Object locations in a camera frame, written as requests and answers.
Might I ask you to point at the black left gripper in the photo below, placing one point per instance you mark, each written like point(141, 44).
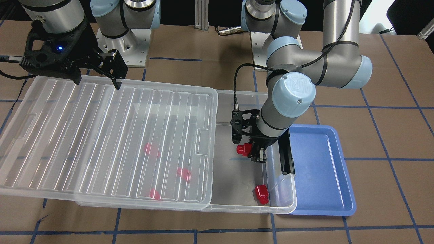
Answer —
point(265, 141)

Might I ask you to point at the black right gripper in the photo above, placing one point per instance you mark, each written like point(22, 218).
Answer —
point(85, 43)

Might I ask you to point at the red block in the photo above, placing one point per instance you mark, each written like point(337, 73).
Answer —
point(151, 151)
point(154, 194)
point(261, 193)
point(184, 174)
point(244, 150)

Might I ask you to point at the clear plastic box lid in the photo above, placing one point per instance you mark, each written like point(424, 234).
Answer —
point(43, 145)

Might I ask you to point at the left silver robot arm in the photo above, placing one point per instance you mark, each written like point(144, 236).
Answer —
point(294, 72)

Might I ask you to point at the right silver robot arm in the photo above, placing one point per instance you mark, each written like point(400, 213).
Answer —
point(114, 17)

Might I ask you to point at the clear plastic storage box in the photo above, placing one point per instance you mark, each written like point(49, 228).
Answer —
point(247, 162)

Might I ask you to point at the red block in box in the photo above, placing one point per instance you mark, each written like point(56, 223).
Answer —
point(261, 193)

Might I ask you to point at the red block under lid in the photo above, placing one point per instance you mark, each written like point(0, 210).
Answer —
point(154, 194)
point(151, 151)
point(184, 174)

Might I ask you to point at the blue plastic tray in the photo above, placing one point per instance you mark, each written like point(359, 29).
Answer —
point(322, 181)

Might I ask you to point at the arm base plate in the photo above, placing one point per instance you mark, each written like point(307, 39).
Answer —
point(133, 47)
point(261, 41)

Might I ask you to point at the black box latch handle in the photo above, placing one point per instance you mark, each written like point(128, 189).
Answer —
point(285, 153)

